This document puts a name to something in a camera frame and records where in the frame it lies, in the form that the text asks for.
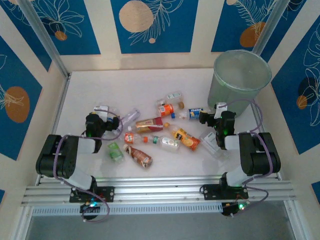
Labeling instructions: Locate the translucent green trash bin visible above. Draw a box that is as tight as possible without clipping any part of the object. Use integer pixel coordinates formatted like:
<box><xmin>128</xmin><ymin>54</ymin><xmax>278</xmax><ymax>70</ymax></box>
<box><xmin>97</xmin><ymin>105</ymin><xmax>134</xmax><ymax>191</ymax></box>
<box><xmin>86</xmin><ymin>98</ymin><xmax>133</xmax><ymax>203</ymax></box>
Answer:
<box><xmin>207</xmin><ymin>49</ymin><xmax>273</xmax><ymax>118</ymax></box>

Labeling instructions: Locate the large clear bottle white label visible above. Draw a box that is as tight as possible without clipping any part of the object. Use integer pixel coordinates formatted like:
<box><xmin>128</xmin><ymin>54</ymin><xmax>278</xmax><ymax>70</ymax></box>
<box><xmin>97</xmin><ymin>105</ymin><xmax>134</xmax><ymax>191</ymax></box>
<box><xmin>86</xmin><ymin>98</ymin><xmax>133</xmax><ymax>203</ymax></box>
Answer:
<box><xmin>199</xmin><ymin>131</ymin><xmax>230</xmax><ymax>159</ymax></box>

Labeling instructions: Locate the blue label bottle blue cap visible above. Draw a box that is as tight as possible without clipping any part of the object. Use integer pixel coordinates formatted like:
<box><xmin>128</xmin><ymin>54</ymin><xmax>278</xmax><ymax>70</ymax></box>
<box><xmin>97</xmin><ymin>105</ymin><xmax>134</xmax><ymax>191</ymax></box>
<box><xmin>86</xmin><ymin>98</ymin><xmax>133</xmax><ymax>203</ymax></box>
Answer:
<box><xmin>171</xmin><ymin>107</ymin><xmax>215</xmax><ymax>121</ymax></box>

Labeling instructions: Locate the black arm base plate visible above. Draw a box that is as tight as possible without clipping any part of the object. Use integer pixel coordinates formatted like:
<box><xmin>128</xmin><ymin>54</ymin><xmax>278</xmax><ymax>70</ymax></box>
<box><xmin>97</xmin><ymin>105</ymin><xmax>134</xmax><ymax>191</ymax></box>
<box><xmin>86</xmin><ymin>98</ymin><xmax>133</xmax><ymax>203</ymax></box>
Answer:
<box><xmin>69</xmin><ymin>186</ymin><xmax>116</xmax><ymax>203</ymax></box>
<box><xmin>201</xmin><ymin>183</ymin><xmax>250</xmax><ymax>201</ymax></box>

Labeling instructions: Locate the orange label bottle tan cap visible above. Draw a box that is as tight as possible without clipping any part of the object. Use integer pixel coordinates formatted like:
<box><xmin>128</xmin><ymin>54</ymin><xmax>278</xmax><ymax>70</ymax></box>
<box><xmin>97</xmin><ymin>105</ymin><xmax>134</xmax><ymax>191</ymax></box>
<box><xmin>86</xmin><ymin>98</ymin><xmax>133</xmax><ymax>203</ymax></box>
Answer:
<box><xmin>157</xmin><ymin>101</ymin><xmax>186</xmax><ymax>118</ymax></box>

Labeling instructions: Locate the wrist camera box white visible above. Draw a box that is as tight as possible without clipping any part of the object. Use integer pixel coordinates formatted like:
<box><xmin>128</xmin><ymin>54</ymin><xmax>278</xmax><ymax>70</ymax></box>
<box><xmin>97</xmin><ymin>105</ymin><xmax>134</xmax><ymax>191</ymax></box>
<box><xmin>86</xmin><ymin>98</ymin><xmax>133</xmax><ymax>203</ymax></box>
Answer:
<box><xmin>93</xmin><ymin>104</ymin><xmax>111</xmax><ymax>117</ymax></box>
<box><xmin>215</xmin><ymin>101</ymin><xmax>228</xmax><ymax>113</ymax></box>

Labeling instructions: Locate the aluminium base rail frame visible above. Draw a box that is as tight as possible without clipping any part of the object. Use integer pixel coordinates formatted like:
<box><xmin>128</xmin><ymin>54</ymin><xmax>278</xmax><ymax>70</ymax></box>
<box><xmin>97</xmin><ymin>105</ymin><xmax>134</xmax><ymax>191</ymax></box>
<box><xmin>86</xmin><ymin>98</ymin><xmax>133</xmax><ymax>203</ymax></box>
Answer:
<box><xmin>21</xmin><ymin>174</ymin><xmax>297</xmax><ymax>206</ymax></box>

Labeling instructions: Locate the controller board with lights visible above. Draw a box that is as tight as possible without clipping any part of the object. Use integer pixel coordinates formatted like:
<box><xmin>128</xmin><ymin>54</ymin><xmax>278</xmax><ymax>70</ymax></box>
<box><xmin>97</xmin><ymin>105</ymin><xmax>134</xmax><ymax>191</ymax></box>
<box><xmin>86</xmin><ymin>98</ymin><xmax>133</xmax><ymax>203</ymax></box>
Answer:
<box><xmin>221</xmin><ymin>201</ymin><xmax>251</xmax><ymax>217</ymax></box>
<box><xmin>79</xmin><ymin>199</ymin><xmax>102</xmax><ymax>215</ymax></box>

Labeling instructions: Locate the clear unlabelled plastic bottle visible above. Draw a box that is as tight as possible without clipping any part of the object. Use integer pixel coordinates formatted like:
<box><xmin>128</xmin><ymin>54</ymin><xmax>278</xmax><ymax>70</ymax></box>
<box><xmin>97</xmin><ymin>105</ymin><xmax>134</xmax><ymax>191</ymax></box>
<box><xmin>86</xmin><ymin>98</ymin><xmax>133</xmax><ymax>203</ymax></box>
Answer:
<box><xmin>119</xmin><ymin>107</ymin><xmax>141</xmax><ymax>129</ymax></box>

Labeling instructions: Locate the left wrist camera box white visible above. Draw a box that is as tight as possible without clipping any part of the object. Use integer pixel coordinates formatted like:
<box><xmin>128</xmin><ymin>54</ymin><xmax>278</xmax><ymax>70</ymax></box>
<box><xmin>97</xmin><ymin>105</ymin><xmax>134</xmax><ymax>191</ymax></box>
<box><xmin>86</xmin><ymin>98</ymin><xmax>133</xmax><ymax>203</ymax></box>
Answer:
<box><xmin>93</xmin><ymin>104</ymin><xmax>111</xmax><ymax>117</ymax></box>

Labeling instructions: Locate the clear bottle green cap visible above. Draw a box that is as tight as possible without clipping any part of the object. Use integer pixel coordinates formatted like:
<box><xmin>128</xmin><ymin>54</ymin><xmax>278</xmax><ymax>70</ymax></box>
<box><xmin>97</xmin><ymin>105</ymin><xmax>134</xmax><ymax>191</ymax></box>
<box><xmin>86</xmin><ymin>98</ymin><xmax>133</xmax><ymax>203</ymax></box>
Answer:
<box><xmin>152</xmin><ymin>135</ymin><xmax>181</xmax><ymax>152</ymax></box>

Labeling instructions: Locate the green label bottle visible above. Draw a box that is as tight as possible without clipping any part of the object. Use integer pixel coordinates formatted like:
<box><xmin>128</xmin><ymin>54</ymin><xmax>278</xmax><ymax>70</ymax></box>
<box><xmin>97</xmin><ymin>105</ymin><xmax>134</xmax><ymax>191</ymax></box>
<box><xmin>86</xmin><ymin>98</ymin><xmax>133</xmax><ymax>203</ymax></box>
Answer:
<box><xmin>107</xmin><ymin>141</ymin><xmax>125</xmax><ymax>163</ymax></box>

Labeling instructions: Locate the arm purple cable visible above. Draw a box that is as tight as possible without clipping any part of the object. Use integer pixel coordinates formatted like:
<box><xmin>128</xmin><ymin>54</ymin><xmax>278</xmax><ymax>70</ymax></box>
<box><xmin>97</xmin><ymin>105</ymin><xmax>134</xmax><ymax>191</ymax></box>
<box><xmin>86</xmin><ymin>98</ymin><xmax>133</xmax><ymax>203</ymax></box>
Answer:
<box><xmin>53</xmin><ymin>109</ymin><xmax>124</xmax><ymax>223</ymax></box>
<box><xmin>222</xmin><ymin>98</ymin><xmax>273</xmax><ymax>218</ymax></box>

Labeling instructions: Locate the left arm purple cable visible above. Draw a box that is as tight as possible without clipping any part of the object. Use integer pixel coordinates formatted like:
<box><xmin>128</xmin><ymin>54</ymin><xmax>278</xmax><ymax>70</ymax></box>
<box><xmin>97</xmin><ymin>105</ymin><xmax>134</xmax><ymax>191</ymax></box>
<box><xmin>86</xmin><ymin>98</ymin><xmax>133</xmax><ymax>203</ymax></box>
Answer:
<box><xmin>53</xmin><ymin>109</ymin><xmax>124</xmax><ymax>223</ymax></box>

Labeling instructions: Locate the brown label bottle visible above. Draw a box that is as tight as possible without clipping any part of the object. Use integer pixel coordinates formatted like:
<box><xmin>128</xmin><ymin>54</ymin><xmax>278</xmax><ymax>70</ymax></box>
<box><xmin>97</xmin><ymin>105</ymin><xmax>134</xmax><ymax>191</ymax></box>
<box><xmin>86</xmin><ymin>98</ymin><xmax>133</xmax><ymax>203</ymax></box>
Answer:
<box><xmin>122</xmin><ymin>144</ymin><xmax>154</xmax><ymax>171</ymax></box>

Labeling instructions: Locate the small clear bottle green-white label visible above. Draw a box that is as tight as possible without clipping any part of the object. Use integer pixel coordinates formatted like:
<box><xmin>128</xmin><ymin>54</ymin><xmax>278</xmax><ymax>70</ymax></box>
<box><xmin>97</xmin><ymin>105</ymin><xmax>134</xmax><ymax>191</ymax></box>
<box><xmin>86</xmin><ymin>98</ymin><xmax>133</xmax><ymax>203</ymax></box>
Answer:
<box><xmin>156</xmin><ymin>91</ymin><xmax>183</xmax><ymax>106</ymax></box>

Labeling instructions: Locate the white slotted cable duct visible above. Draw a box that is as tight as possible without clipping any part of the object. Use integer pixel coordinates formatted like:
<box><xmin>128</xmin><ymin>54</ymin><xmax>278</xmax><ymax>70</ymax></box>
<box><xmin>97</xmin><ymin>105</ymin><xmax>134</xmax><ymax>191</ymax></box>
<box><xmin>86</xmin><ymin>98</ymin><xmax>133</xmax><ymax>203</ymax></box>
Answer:
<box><xmin>31</xmin><ymin>202</ymin><xmax>224</xmax><ymax>216</ymax></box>

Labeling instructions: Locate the clear bottle orange cap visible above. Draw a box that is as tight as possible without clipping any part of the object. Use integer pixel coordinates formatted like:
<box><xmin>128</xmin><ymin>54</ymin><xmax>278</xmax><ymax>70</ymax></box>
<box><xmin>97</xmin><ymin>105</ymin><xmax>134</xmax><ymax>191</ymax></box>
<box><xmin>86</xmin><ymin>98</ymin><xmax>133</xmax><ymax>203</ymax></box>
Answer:
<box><xmin>124</xmin><ymin>131</ymin><xmax>149</xmax><ymax>146</ymax></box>

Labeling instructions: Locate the aluminium frame post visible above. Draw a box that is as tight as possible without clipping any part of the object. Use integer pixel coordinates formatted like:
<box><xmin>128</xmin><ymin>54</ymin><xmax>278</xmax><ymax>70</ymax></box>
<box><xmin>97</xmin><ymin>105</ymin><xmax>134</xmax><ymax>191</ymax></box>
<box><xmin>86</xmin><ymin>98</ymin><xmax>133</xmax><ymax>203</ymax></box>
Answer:
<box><xmin>17</xmin><ymin>0</ymin><xmax>71</xmax><ymax>79</ymax></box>
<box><xmin>252</xmin><ymin>0</ymin><xmax>287</xmax><ymax>56</ymax></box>

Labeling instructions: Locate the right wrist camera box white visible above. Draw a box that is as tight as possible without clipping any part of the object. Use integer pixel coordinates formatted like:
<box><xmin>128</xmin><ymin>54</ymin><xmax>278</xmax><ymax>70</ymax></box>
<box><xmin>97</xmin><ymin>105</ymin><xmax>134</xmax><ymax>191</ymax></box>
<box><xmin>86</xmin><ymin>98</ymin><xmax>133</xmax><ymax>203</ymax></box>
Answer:
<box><xmin>215</xmin><ymin>101</ymin><xmax>228</xmax><ymax>113</ymax></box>

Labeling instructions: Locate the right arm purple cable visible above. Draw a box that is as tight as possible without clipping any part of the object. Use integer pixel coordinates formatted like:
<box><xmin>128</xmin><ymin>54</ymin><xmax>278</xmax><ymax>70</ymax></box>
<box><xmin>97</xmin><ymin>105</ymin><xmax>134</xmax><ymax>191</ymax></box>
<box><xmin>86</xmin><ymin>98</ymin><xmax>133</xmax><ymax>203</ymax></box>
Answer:
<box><xmin>222</xmin><ymin>98</ymin><xmax>273</xmax><ymax>218</ymax></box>

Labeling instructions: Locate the orange juice bottle yellow cap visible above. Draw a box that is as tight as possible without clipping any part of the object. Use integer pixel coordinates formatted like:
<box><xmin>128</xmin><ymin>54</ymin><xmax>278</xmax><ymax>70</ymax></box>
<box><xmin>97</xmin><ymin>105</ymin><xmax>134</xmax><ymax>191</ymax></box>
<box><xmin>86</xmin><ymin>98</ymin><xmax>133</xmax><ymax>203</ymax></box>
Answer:
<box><xmin>163</xmin><ymin>121</ymin><xmax>202</xmax><ymax>152</ymax></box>

